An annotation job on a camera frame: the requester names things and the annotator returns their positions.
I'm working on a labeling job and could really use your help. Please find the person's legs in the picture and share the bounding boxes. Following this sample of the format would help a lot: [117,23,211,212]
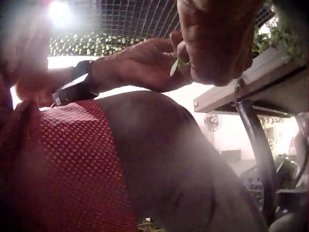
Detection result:
[97,90,269,232]

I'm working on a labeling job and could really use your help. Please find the person's left hand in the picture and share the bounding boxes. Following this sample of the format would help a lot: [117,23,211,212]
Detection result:
[91,39,193,94]

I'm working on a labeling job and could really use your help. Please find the green leafy plants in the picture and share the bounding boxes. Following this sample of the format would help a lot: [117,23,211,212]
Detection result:
[252,18,309,64]

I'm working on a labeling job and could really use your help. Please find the black wrist band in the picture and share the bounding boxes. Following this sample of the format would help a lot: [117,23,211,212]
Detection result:
[52,60,100,107]

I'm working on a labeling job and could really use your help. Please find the person's right thumb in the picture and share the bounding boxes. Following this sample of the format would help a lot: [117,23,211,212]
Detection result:
[170,31,189,60]

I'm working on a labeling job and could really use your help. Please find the person's right fingers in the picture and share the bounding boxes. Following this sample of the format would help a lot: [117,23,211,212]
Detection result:
[190,52,253,86]

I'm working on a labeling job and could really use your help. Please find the bright round lamp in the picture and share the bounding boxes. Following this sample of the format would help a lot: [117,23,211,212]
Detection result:
[47,0,73,27]

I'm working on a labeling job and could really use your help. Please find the person's left fingers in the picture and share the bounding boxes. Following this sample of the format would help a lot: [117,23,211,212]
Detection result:
[142,39,193,93]

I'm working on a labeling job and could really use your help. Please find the hanging green foliage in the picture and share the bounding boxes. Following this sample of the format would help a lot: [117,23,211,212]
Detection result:
[49,33,147,56]

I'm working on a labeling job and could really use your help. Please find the small green herb sprig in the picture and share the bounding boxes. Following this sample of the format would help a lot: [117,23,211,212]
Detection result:
[170,57,191,77]

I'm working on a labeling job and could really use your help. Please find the person's right hand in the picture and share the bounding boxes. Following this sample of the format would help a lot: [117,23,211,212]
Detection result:
[170,0,259,86]

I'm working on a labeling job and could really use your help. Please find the metal-edged wooden table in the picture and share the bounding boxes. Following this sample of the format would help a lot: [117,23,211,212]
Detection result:
[193,46,309,119]

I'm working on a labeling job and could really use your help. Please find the wire mesh grid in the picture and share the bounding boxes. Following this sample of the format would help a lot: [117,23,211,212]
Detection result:
[96,0,275,40]

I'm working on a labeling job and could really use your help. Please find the black tube table leg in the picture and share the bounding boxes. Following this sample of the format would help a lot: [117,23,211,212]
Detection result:
[235,101,277,226]

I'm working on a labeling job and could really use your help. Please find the standing fan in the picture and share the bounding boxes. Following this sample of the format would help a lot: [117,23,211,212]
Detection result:
[204,113,222,146]

